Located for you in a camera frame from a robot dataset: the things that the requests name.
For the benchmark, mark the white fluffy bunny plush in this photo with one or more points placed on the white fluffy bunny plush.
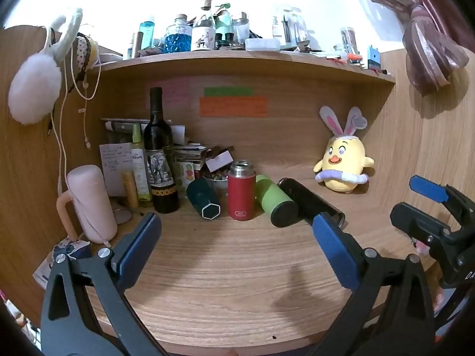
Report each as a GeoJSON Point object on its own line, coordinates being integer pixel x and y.
{"type": "Point", "coordinates": [37, 84]}

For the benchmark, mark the tan cylindrical tube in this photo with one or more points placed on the tan cylindrical tube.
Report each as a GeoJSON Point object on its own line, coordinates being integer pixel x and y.
{"type": "Point", "coordinates": [130, 187]}

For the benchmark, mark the black cylindrical bottle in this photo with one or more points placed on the black cylindrical bottle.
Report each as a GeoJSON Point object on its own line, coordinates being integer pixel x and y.
{"type": "Point", "coordinates": [310, 204]}

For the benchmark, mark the green paper note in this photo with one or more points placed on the green paper note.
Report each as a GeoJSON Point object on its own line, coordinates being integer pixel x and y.
{"type": "Point", "coordinates": [217, 91]}

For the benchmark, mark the orange paper note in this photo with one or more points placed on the orange paper note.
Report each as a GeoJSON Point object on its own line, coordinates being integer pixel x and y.
{"type": "Point", "coordinates": [233, 106]}

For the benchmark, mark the white bowl of trinkets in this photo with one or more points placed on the white bowl of trinkets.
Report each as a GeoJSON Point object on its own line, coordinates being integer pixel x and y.
{"type": "Point", "coordinates": [218, 180]}

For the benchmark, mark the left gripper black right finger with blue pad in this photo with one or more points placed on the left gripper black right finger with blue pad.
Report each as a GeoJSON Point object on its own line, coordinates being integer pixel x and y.
{"type": "Point", "coordinates": [389, 311]}

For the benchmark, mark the pink tied curtain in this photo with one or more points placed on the pink tied curtain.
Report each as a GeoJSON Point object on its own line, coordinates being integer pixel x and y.
{"type": "Point", "coordinates": [431, 55]}

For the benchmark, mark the red thermos cup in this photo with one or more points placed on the red thermos cup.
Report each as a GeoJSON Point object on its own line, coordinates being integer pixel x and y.
{"type": "Point", "coordinates": [241, 190]}

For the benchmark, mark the dark green hexagonal cup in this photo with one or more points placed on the dark green hexagonal cup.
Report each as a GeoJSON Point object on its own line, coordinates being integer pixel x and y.
{"type": "Point", "coordinates": [204, 199]}

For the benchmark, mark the white handwritten note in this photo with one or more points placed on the white handwritten note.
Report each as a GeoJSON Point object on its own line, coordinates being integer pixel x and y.
{"type": "Point", "coordinates": [115, 158]}

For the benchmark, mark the small white box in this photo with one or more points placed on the small white box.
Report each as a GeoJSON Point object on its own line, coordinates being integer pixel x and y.
{"type": "Point", "coordinates": [221, 160]}

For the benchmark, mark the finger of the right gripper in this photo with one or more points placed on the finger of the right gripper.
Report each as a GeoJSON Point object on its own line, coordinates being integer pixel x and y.
{"type": "Point", "coordinates": [425, 229]}
{"type": "Point", "coordinates": [459, 205]}

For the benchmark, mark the yellow chick plush toy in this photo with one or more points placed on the yellow chick plush toy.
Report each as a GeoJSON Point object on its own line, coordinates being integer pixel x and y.
{"type": "Point", "coordinates": [341, 168]}

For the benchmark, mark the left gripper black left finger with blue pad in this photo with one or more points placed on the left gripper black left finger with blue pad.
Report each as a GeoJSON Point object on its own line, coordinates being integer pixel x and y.
{"type": "Point", "coordinates": [85, 310]}

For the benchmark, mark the dark wine bottle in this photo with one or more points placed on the dark wine bottle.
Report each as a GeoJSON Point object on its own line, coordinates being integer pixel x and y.
{"type": "Point", "coordinates": [157, 140]}

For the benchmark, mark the green thermos bottle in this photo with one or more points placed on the green thermos bottle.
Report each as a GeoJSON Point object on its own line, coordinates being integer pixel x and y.
{"type": "Point", "coordinates": [280, 208]}

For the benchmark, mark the blue glass bottle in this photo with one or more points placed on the blue glass bottle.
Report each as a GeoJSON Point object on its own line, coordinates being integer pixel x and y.
{"type": "Point", "coordinates": [178, 36]}

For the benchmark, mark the white label bottle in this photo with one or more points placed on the white label bottle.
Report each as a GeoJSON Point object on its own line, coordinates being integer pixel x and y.
{"type": "Point", "coordinates": [203, 29]}

